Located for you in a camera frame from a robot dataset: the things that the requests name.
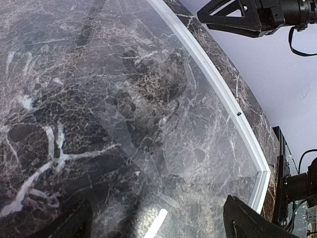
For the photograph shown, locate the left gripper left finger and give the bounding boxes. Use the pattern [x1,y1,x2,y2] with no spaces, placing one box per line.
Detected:
[48,199,93,238]

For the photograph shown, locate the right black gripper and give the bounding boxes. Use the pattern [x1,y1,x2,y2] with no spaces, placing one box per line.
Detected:
[197,0,317,38]

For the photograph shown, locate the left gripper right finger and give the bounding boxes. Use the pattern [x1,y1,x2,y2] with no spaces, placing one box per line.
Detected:
[223,195,297,238]

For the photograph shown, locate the white picture frame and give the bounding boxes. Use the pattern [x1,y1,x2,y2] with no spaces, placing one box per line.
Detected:
[148,0,271,213]

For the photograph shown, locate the clear acrylic sheet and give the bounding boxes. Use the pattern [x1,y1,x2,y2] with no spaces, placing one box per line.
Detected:
[0,0,257,238]

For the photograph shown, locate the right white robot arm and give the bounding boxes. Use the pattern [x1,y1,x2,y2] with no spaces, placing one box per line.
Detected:
[197,0,317,202]

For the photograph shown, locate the black front rail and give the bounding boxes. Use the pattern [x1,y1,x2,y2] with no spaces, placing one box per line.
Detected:
[272,126,294,228]

